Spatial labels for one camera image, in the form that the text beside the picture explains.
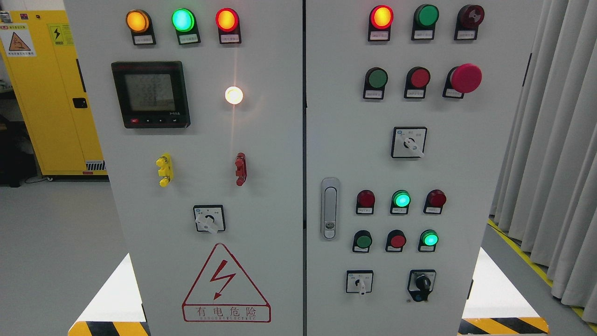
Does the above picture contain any white rotary switch door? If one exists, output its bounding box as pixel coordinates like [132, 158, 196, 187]
[193, 204, 226, 234]

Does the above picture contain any green lit indicator light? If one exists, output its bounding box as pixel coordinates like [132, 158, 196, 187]
[171, 8, 201, 45]

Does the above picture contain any amber indicator light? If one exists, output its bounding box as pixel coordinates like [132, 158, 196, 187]
[126, 9, 156, 45]

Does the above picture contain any grey electrical control cabinet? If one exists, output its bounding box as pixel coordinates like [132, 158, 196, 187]
[64, 0, 545, 336]

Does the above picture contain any red terminal connector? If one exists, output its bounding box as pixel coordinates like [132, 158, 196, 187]
[235, 152, 248, 186]

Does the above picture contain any dark red indicator left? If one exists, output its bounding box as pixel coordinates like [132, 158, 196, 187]
[355, 189, 375, 215]

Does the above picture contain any dark red indicator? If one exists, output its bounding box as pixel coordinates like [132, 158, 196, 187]
[423, 189, 446, 215]
[355, 189, 375, 215]

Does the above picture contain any small clear lamp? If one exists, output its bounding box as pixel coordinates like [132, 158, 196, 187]
[224, 86, 244, 105]

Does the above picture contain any green lit indicator middle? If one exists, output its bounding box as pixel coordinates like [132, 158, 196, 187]
[389, 189, 411, 215]

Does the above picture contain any green push button upper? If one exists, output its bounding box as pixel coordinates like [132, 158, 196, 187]
[362, 67, 388, 100]

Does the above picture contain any red push button lower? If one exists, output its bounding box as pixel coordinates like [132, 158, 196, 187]
[385, 230, 407, 252]

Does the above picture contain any red push button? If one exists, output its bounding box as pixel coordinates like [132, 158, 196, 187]
[385, 230, 407, 252]
[403, 66, 430, 98]

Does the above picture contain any yellow terminal connector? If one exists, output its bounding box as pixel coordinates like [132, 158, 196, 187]
[156, 153, 174, 188]

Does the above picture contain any dark red indicator right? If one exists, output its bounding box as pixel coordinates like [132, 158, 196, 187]
[423, 189, 446, 215]

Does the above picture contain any red high voltage warning sticker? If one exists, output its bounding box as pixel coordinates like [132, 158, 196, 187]
[182, 243, 271, 323]

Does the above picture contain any green lit push button lower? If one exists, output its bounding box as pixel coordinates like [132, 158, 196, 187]
[418, 229, 439, 252]

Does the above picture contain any red push button upper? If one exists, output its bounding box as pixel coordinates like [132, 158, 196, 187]
[403, 66, 430, 98]

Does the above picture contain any black digital power meter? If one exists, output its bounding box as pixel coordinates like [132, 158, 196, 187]
[111, 60, 191, 128]

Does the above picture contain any red lit indicator light left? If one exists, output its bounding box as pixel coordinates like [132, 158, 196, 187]
[215, 7, 242, 44]

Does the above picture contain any red lit indicator light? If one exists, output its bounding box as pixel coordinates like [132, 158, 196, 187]
[215, 7, 242, 44]
[368, 5, 394, 42]

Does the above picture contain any red lit indicator light right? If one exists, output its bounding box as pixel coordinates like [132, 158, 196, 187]
[368, 5, 394, 42]

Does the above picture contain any red emergency stop mushroom button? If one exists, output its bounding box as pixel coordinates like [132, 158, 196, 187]
[442, 63, 482, 98]

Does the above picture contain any green unlit indicator top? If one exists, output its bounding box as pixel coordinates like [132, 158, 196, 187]
[411, 4, 439, 41]

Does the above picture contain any dark red buzzer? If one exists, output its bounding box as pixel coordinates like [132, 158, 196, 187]
[454, 4, 486, 41]

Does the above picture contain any grey curtain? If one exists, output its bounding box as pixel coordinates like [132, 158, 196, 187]
[491, 0, 597, 323]

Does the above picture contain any right yellow black hazard base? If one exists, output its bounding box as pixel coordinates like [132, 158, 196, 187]
[458, 317, 550, 336]

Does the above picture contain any yellow black hazard base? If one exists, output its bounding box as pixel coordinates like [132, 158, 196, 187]
[68, 321, 151, 336]
[458, 317, 550, 336]

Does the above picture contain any left yellow black hazard base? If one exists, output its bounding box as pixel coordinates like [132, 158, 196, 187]
[68, 321, 151, 336]

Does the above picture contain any yellow safety storage cabinet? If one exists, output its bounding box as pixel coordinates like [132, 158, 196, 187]
[1, 10, 107, 176]

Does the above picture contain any silver door latch handle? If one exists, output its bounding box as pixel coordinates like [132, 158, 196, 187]
[320, 178, 340, 240]

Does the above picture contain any white rotary switch upper right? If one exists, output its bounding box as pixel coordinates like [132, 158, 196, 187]
[390, 127, 427, 159]

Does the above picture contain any white rotary switch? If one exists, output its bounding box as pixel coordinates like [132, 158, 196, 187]
[345, 270, 375, 295]
[390, 127, 427, 159]

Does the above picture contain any white rotary switch lower right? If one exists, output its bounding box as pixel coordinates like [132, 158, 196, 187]
[345, 270, 375, 295]

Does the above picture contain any black rotary selector switch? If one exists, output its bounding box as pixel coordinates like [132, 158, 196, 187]
[407, 269, 437, 302]

